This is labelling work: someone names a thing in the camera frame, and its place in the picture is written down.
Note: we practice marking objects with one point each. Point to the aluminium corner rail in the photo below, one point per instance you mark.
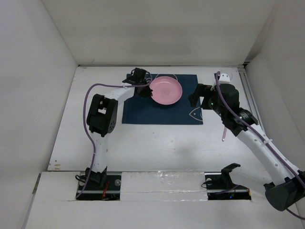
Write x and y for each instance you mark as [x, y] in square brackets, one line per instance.
[248, 93]

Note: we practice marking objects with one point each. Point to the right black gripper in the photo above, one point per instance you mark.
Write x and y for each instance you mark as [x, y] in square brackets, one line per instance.
[194, 97]

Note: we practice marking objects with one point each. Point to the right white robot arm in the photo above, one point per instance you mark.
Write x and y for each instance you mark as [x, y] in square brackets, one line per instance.
[287, 184]

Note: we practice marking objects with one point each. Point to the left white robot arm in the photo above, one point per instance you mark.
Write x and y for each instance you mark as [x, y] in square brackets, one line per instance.
[101, 118]

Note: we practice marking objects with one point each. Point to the navy blue cloth placemat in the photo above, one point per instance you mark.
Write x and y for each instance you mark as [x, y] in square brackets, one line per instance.
[145, 111]

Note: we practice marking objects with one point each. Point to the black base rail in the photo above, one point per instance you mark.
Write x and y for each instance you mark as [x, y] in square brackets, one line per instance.
[158, 186]

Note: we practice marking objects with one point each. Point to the pink plastic utensil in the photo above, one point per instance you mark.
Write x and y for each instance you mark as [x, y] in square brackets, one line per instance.
[224, 134]

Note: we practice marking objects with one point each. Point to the pink plastic plate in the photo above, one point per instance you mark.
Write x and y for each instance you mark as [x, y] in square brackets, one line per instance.
[166, 90]

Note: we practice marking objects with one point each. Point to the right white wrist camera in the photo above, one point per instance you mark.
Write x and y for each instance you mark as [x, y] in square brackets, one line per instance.
[224, 78]

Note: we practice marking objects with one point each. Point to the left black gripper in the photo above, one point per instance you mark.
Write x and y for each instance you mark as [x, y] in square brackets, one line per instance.
[147, 93]

